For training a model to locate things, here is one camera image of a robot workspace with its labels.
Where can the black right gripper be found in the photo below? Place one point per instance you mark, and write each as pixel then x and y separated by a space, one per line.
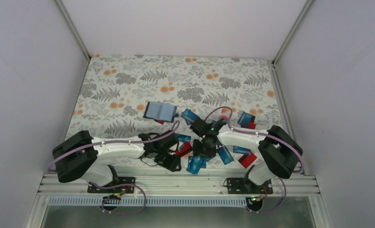
pixel 197 152

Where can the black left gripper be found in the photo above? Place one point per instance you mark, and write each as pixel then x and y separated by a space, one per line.
pixel 171 165

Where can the blue denim card holder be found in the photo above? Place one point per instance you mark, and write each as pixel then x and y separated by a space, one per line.
pixel 160 112

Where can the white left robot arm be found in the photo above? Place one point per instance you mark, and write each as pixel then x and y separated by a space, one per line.
pixel 93 159

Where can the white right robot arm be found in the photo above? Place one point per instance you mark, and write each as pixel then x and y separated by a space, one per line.
pixel 277 151

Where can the red card centre pile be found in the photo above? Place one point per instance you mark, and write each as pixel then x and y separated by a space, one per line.
pixel 186 149

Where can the blue card right of pile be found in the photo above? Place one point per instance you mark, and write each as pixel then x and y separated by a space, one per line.
pixel 225 155

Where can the blue card with logo centre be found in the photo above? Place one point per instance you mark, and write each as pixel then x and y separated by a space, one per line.
pixel 183 138

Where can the blue card lower right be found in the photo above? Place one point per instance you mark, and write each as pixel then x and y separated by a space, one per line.
pixel 241 150

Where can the blue card with silver stripe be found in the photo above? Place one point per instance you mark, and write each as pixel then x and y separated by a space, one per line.
pixel 189 116

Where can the red card lower right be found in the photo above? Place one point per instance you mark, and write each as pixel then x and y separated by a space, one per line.
pixel 247 159

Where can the blue card far right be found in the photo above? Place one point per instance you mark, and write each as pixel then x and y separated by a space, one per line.
pixel 246 120

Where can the floral patterned table mat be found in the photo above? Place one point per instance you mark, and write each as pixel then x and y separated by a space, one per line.
pixel 117 88

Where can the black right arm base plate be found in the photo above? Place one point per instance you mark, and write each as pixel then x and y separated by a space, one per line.
pixel 241 186

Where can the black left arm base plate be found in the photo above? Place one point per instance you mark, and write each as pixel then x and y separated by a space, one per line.
pixel 110 188

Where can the aluminium rail frame front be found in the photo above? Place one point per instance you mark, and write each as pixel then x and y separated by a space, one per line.
pixel 156 181

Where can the grey slotted cable duct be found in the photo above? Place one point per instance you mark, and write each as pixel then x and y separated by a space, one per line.
pixel 151 201

